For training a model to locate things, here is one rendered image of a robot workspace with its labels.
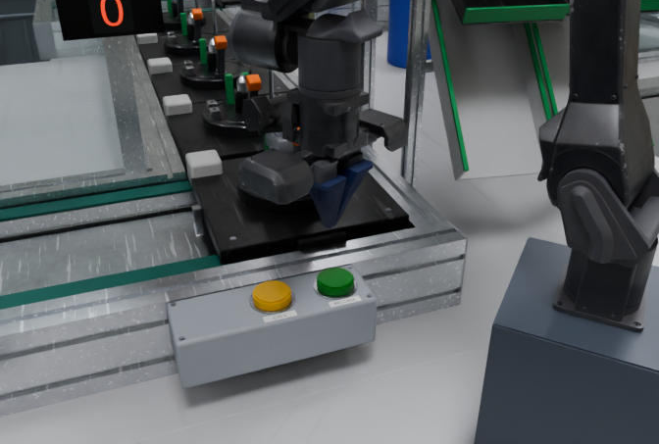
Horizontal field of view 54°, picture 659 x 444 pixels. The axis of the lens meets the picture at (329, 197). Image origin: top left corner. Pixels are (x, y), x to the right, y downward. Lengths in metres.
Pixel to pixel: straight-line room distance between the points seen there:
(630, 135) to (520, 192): 0.67
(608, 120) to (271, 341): 0.38
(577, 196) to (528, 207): 0.63
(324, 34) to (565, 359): 0.32
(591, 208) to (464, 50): 0.52
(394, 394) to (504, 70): 0.48
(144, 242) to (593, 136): 0.60
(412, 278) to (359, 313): 0.12
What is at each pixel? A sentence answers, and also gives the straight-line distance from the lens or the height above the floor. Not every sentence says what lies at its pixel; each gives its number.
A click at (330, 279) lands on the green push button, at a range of 0.69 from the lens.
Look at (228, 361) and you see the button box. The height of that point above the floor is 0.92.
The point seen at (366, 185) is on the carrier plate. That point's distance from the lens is 0.88.
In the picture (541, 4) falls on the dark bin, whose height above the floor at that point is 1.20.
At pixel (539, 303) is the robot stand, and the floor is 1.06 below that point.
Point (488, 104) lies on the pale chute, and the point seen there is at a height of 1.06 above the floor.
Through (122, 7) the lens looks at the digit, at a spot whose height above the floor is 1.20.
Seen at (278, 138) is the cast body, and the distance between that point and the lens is 0.81.
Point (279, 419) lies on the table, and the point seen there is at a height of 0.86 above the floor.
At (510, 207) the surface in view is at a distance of 1.09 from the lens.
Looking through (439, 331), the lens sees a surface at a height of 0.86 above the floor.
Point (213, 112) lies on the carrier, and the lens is 1.05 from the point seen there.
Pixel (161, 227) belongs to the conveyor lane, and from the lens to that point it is 0.91.
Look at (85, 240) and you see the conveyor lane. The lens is 0.91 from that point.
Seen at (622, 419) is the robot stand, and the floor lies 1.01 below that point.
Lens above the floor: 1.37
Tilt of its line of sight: 28 degrees down
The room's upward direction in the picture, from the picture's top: straight up
